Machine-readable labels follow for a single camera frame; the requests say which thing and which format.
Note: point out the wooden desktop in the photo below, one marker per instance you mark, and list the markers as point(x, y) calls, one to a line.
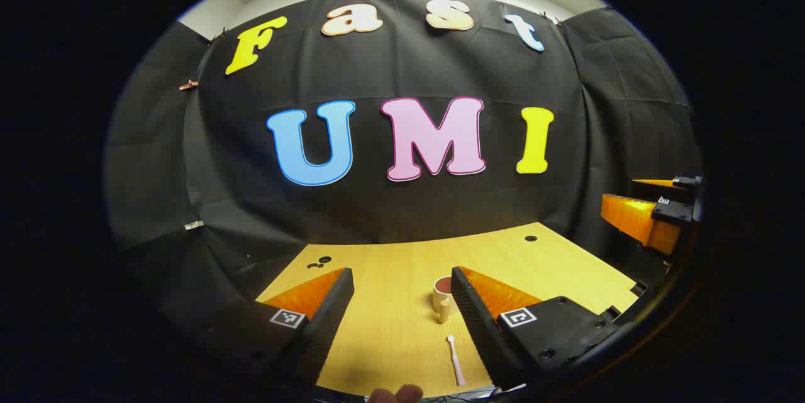
point(390, 302)

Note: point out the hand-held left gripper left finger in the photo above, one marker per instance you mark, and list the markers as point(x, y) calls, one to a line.
point(333, 315)

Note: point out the black desk edge bracket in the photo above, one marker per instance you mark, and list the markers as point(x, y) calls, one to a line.
point(639, 289)

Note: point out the white toothbrush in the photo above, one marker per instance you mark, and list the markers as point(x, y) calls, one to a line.
point(455, 359)

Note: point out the copper cloth clip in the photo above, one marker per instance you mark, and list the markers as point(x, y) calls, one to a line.
point(188, 84)

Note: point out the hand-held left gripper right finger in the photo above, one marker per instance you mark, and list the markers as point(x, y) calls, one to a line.
point(471, 321)

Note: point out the silver cloth clip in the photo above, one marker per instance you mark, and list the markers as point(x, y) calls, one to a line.
point(194, 225)

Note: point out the black backdrop cloth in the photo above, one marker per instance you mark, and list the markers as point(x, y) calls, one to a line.
point(377, 214)

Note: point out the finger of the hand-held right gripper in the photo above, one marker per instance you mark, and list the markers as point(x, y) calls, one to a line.
point(635, 220)
point(660, 188)

